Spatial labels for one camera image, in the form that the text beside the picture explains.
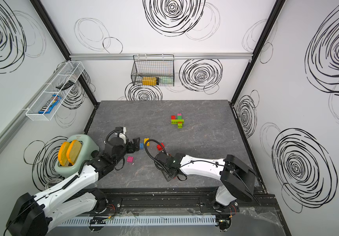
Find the yellow lego brick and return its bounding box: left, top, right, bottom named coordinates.
left=144, top=138, right=150, bottom=146

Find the small red lego brick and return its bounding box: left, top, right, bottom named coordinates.
left=157, top=143, right=164, bottom=151

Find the lime green long lego brick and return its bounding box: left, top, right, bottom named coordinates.
left=171, top=120, right=184, bottom=124

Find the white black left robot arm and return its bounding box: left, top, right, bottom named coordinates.
left=5, top=127, right=140, bottom=236

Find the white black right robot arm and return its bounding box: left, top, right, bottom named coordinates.
left=143, top=139, right=258, bottom=207

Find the mint green toaster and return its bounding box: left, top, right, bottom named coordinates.
left=54, top=134, right=100, bottom=178

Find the yellow toast slice right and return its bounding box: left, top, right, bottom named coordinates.
left=67, top=140, right=82, bottom=165

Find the yellow toast slice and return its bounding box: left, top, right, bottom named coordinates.
left=58, top=142, right=70, bottom=166
left=67, top=140, right=82, bottom=165

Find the yellow toast slice left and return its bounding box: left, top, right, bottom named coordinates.
left=58, top=142, right=70, bottom=166

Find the yellow box in basket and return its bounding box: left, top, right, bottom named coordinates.
left=142, top=76, right=159, bottom=86

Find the green item in basket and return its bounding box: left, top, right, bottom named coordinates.
left=157, top=76, right=174, bottom=87

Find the blue candy packet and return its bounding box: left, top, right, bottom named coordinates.
left=38, top=94, right=62, bottom=114

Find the black remote control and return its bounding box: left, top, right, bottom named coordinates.
left=56, top=80, right=75, bottom=91

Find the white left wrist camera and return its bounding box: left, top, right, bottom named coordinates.
left=115, top=126, right=128, bottom=144

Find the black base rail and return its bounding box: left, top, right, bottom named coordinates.
left=100, top=187, right=280, bottom=215

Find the white slotted cable duct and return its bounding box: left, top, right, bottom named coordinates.
left=59, top=215, right=217, bottom=227

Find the black wire wall basket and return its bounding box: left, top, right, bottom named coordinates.
left=131, top=58, right=175, bottom=86

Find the white wire shelf basket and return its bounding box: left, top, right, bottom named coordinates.
left=25, top=61, right=84, bottom=122

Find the aluminium wall rail back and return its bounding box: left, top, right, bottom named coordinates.
left=70, top=52, right=253, bottom=61

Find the aluminium wall rail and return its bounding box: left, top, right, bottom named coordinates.
left=0, top=62, right=66, bottom=154
left=70, top=52, right=253, bottom=61

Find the aluminium wall rail left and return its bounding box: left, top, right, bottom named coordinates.
left=0, top=62, right=66, bottom=154

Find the black corner frame post left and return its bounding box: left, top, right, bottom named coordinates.
left=29, top=0, right=99, bottom=108

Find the black corner frame post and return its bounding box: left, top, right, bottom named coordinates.
left=29, top=0, right=99, bottom=108
left=230, top=0, right=285, bottom=105

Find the black corner frame post right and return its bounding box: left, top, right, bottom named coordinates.
left=230, top=0, right=285, bottom=105

